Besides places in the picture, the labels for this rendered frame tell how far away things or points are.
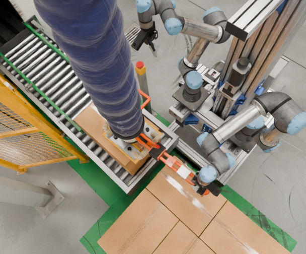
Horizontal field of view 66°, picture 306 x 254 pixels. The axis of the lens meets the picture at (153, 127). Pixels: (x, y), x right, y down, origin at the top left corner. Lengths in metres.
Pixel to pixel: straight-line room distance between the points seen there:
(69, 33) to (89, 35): 0.05
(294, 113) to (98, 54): 0.89
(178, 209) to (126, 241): 0.51
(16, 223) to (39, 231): 0.29
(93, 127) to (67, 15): 1.37
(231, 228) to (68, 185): 1.80
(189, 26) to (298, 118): 0.66
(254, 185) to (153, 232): 1.28
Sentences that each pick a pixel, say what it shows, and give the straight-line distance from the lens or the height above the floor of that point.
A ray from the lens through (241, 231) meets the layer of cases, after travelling 2.22.
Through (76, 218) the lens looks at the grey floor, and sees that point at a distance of 2.87.
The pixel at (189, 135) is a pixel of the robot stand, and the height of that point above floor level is 0.21.
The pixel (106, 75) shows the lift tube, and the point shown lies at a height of 1.98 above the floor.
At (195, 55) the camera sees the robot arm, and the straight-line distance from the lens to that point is 1.70.
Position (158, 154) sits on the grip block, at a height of 1.22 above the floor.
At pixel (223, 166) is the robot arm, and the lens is 1.21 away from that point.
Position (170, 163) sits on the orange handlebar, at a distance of 1.51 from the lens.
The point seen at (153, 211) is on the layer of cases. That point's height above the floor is 0.54.
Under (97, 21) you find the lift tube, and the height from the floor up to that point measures 2.21.
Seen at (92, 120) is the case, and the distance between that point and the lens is 2.00.
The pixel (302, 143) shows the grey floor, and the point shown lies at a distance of 3.22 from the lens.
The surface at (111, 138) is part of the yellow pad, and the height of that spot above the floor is 1.10.
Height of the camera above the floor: 2.69
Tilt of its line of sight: 68 degrees down
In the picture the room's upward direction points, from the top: 10 degrees counter-clockwise
